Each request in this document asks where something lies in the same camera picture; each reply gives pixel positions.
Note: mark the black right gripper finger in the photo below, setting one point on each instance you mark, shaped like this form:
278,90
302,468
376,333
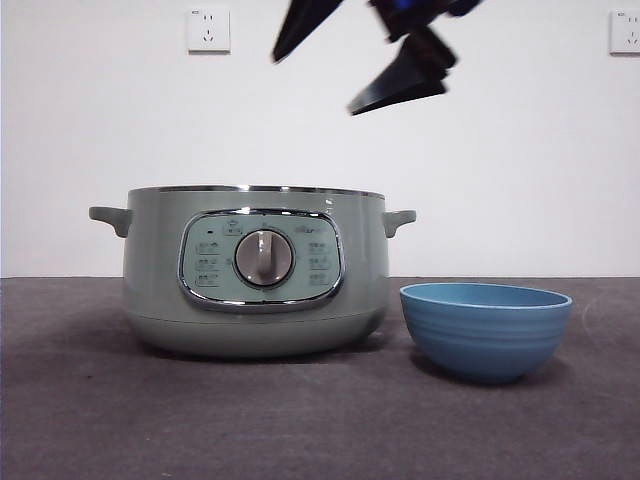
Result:
410,75
302,27

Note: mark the pale green electric steamer pot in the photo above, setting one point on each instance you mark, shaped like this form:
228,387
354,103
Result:
150,275

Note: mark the blue ribbed bowl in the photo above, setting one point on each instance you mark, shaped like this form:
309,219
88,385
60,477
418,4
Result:
482,340

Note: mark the white wall socket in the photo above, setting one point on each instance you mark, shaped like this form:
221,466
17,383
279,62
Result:
209,30
626,32

